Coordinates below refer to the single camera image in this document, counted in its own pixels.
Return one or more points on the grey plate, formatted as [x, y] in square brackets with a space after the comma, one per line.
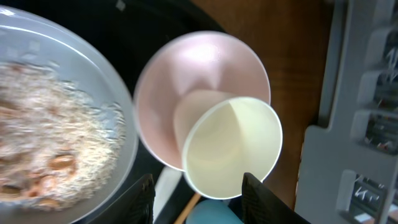
[27, 38]

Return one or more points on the pink bowl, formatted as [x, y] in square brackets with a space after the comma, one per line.
[203, 60]

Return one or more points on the wooden chopstick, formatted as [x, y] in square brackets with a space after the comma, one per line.
[188, 208]

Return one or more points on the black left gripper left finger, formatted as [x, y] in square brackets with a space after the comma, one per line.
[134, 206]

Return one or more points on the grey dishwasher rack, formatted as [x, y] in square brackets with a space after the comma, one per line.
[348, 171]

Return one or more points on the blue cup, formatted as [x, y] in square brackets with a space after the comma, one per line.
[212, 212]

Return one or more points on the rice and peanut leftovers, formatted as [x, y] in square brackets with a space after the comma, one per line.
[57, 148]

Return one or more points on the round black serving tray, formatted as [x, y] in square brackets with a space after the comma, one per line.
[128, 37]

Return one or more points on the cream paper cup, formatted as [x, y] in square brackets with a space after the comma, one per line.
[221, 136]

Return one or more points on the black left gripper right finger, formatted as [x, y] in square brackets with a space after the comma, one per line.
[261, 206]

